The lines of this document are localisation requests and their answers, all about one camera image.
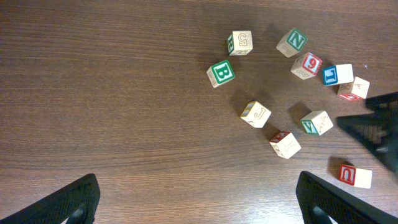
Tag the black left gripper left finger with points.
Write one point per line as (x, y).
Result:
(75, 203)

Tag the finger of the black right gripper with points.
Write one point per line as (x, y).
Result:
(376, 131)

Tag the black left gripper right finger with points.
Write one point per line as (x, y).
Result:
(322, 202)

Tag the wooden block red U side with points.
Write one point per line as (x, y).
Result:
(356, 177)

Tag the wooden block green V side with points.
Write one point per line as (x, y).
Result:
(316, 123)

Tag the wooden letter I block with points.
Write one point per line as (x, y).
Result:
(285, 144)

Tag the wooden block blue side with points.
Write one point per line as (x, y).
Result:
(338, 74)

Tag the red number 6 block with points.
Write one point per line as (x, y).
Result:
(306, 66)

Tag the wooden letter J block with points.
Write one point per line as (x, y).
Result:
(255, 114)

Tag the green letter N block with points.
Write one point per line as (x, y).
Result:
(292, 43)

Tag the green letter B block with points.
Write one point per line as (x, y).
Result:
(220, 73)

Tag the wooden block number 5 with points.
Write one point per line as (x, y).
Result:
(239, 42)

